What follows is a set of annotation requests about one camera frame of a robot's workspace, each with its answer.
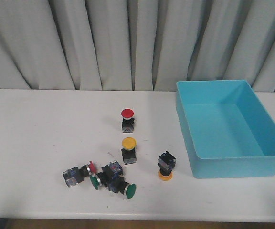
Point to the red button switch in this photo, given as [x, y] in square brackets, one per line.
[75, 175]
[128, 120]

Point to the light blue plastic box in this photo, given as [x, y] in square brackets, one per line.
[226, 129]

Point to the grey pleated curtain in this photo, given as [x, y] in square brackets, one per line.
[135, 45]

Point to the upside-down yellow button switch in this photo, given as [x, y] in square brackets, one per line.
[166, 163]

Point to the green button switch left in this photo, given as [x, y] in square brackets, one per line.
[109, 173]

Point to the green button switch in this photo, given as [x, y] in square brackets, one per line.
[109, 173]
[120, 185]

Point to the green button switch right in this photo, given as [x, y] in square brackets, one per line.
[120, 185]

